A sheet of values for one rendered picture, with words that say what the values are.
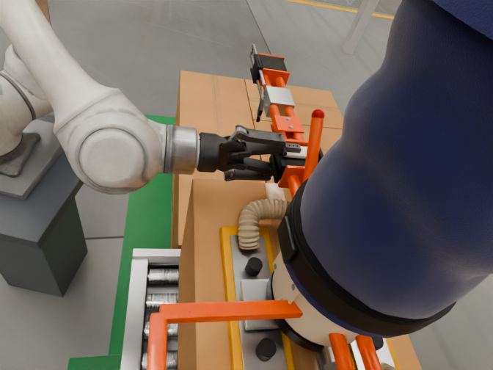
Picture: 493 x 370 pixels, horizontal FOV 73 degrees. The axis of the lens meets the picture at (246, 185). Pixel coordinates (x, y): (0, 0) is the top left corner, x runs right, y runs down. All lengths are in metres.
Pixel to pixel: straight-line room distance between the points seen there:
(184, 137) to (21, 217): 0.67
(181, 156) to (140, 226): 1.40
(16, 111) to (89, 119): 0.73
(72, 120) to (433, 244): 0.40
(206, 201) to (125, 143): 0.36
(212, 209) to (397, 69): 0.52
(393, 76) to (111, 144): 0.29
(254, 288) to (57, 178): 0.81
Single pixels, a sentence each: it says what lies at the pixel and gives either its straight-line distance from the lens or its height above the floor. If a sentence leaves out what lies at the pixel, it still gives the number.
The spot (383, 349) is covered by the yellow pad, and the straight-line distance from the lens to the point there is 0.68.
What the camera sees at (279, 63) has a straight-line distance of 0.95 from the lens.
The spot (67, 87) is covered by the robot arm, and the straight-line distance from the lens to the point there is 0.48.
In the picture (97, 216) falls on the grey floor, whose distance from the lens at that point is 2.03.
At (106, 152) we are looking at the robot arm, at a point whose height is 1.36.
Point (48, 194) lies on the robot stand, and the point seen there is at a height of 0.75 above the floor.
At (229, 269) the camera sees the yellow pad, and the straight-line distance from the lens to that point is 0.63.
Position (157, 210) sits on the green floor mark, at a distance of 2.04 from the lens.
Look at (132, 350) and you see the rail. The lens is 1.09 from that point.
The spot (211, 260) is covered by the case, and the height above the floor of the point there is 1.08.
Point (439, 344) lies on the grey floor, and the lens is 2.27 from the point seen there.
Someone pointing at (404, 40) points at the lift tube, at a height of 1.56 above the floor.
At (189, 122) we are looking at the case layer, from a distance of 1.76.
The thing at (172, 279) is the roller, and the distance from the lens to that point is 1.22.
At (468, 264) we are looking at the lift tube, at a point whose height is 1.45.
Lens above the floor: 1.65
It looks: 47 degrees down
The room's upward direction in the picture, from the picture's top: 19 degrees clockwise
